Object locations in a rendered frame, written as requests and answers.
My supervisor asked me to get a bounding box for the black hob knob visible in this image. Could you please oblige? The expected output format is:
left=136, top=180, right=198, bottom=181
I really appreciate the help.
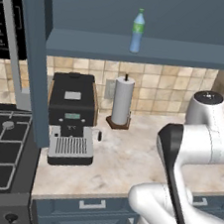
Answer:
left=2, top=212, right=20, bottom=224

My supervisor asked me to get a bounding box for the black silver coffee machine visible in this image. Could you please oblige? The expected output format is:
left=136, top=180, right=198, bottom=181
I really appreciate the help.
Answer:
left=40, top=69, right=111, bottom=172

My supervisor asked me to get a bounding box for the white wall outlet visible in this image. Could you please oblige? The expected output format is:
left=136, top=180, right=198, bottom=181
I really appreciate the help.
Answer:
left=103, top=78, right=118, bottom=101

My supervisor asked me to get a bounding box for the blue drawer front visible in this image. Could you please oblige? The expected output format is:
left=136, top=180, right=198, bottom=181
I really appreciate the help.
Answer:
left=186, top=189, right=224, bottom=221
left=31, top=185, right=142, bottom=224

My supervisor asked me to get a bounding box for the black microwave oven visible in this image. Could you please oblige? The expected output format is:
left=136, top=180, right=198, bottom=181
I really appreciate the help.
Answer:
left=0, top=0, right=47, bottom=113

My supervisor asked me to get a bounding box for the blue cabinet door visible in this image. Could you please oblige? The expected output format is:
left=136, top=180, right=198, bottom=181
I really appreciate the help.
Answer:
left=0, top=0, right=69, bottom=151

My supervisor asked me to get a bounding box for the black gas hob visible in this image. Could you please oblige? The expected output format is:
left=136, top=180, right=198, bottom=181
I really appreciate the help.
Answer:
left=0, top=103, right=48, bottom=202

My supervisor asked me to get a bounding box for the blue open wall cabinet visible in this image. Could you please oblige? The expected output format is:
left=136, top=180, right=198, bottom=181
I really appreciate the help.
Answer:
left=41, top=0, right=224, bottom=79

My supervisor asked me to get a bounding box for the silver drawer handle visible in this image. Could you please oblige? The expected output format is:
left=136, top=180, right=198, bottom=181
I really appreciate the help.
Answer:
left=77, top=195, right=108, bottom=213
left=190, top=195, right=209, bottom=208

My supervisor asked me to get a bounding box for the clear blue water bottle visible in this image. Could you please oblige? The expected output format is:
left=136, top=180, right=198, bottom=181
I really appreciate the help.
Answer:
left=128, top=7, right=148, bottom=55

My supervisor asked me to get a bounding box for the white paper towel roll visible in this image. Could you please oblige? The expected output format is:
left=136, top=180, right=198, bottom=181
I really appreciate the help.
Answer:
left=104, top=71, right=138, bottom=132

